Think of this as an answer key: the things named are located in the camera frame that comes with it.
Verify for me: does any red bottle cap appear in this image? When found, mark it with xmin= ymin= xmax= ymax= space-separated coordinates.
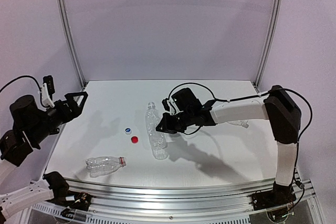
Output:
xmin=131 ymin=136 xmax=139 ymax=144

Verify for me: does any white blue bottle cap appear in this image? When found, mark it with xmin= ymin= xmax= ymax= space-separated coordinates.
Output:
xmin=124 ymin=127 xmax=132 ymax=135

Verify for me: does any clear bottle with red ring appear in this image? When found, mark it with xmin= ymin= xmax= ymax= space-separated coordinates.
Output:
xmin=85 ymin=156 xmax=127 ymax=178

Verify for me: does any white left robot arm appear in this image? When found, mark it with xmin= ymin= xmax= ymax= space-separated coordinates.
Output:
xmin=1 ymin=91 xmax=88 ymax=223

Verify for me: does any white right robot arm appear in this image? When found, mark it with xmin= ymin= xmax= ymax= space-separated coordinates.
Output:
xmin=155 ymin=86 xmax=301 ymax=189

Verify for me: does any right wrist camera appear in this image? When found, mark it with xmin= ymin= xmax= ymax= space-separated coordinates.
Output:
xmin=162 ymin=98 xmax=176 ymax=115

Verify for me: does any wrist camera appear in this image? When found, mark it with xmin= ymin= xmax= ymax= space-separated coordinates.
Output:
xmin=162 ymin=98 xmax=176 ymax=115
xmin=40 ymin=75 xmax=55 ymax=108

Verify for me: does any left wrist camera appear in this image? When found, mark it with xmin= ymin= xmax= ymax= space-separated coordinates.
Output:
xmin=40 ymin=75 xmax=55 ymax=108

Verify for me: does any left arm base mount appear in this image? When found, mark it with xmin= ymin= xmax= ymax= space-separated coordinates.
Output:
xmin=43 ymin=172 xmax=93 ymax=219

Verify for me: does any aluminium front table rail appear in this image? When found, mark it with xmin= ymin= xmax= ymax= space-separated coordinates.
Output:
xmin=43 ymin=176 xmax=316 ymax=224

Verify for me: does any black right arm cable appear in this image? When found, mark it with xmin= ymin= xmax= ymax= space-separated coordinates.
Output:
xmin=167 ymin=82 xmax=313 ymax=177

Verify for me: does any left aluminium frame post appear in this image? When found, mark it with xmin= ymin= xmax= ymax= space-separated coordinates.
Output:
xmin=57 ymin=0 xmax=87 ymax=89

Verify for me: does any aluminium frame post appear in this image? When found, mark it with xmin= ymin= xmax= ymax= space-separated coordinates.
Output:
xmin=57 ymin=0 xmax=87 ymax=89
xmin=253 ymin=0 xmax=281 ymax=90

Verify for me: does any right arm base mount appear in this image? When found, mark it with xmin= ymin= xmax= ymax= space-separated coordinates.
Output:
xmin=251 ymin=182 xmax=305 ymax=223

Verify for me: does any right aluminium frame post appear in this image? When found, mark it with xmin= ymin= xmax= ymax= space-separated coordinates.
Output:
xmin=253 ymin=0 xmax=281 ymax=90

